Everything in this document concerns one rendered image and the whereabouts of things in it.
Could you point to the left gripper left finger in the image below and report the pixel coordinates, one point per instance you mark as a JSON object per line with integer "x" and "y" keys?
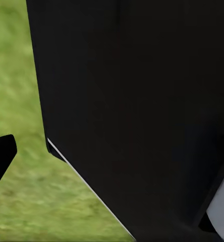
{"x": 8, "y": 150}

